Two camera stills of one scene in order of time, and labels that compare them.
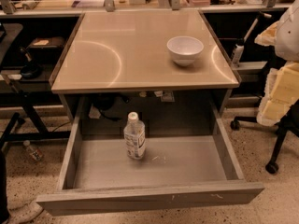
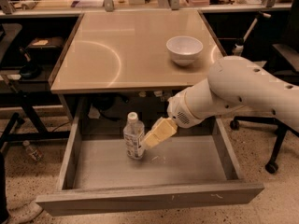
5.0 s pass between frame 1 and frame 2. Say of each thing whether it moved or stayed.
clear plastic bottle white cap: stayed
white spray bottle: stayed
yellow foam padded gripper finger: moved
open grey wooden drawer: stayed
